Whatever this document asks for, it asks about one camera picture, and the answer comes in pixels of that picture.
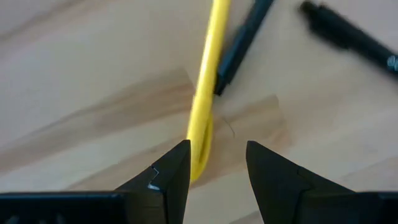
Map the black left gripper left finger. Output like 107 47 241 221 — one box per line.
0 139 192 224

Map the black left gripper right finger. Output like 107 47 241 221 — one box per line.
246 140 398 224

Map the yellow marker pen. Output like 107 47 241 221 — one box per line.
185 0 233 183

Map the black pen with white print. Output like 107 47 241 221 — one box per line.
298 1 398 75

